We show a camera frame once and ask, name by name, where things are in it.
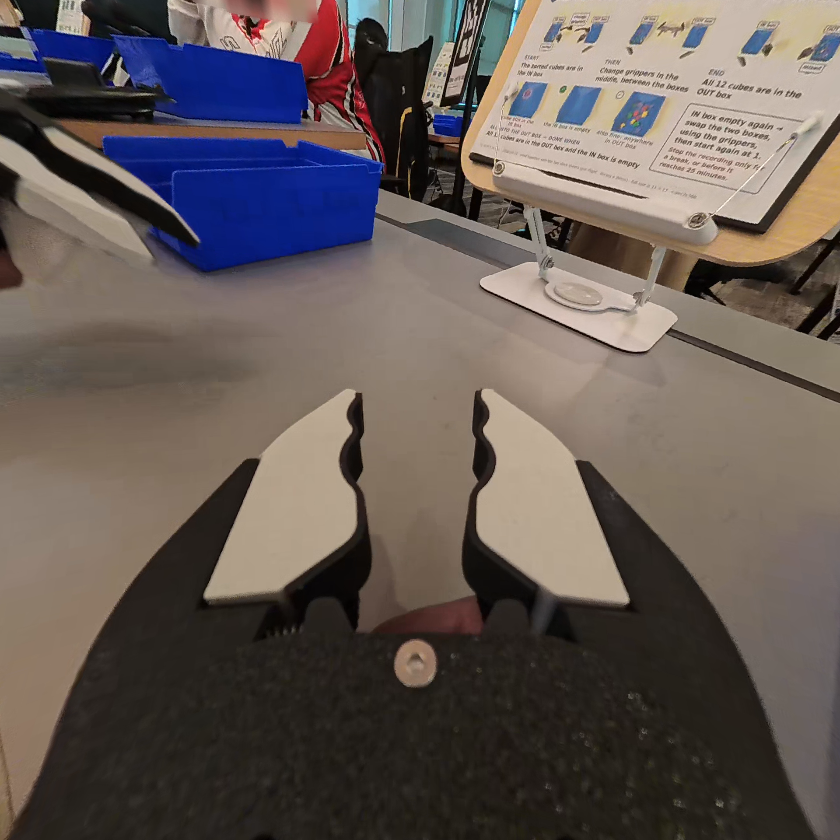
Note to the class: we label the blue plastic bin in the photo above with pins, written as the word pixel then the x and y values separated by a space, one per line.
pixel 223 85
pixel 447 124
pixel 72 49
pixel 275 210

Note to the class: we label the wooden edged table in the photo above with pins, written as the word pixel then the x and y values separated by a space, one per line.
pixel 262 134

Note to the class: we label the black device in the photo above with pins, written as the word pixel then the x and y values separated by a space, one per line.
pixel 85 88

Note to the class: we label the black white tag sign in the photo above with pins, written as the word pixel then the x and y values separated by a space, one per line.
pixel 464 52

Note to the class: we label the wooden document stand white base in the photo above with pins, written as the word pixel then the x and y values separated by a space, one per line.
pixel 590 315

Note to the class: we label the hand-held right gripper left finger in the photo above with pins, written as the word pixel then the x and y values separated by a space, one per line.
pixel 285 512

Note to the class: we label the person's left hand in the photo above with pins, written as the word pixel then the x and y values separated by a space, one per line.
pixel 8 272

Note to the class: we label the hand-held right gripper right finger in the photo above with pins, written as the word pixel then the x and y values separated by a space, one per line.
pixel 541 512

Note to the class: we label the printed instruction sheet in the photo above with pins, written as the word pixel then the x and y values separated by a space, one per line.
pixel 656 98

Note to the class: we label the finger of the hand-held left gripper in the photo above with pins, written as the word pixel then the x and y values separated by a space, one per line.
pixel 65 145
pixel 79 210

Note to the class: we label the white paper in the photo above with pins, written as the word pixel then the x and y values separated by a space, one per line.
pixel 72 16

